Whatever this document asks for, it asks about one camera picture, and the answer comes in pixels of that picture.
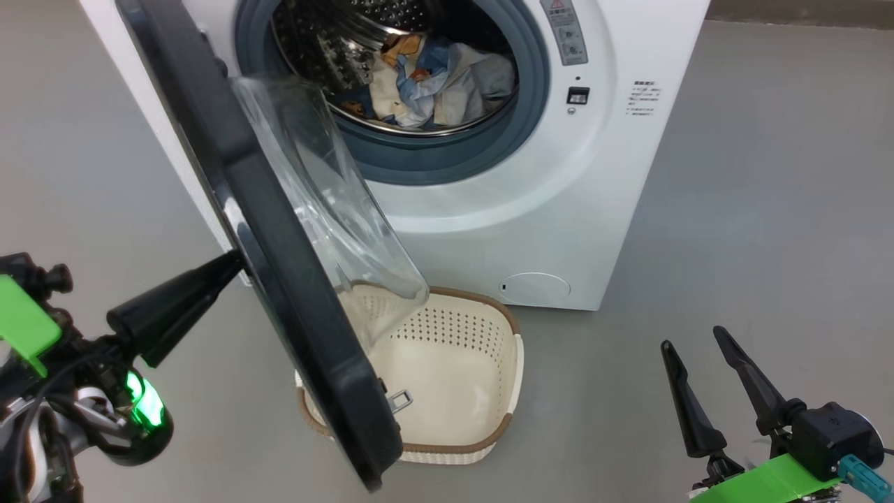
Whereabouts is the grey rubber door gasket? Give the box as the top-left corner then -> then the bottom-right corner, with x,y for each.
234,0 -> 551,187

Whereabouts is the cream laundry basket brown rim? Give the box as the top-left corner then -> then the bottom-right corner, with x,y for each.
295,285 -> 525,465

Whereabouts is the black glass washing machine door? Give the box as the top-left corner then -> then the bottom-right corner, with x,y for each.
115,0 -> 430,493

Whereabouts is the teal right camera connector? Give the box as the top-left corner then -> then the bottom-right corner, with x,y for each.
837,454 -> 894,503

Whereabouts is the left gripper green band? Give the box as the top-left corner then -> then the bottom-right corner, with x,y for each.
0,249 -> 247,378

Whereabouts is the cream pale blue garment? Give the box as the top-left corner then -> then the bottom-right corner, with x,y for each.
368,34 -> 518,131

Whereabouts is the grey wall baseboard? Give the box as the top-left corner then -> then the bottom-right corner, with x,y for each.
705,0 -> 894,30

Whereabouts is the steel washing machine drum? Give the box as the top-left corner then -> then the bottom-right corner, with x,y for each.
271,0 -> 519,137

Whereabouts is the white front-load washing machine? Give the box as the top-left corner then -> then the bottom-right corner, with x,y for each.
78,0 -> 712,312

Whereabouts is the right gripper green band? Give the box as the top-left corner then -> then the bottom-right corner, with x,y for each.
661,326 -> 846,503

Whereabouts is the oval white filter cover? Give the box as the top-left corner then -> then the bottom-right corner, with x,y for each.
499,272 -> 572,307

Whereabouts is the grey warning sticker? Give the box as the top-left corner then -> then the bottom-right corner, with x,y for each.
540,0 -> 589,66

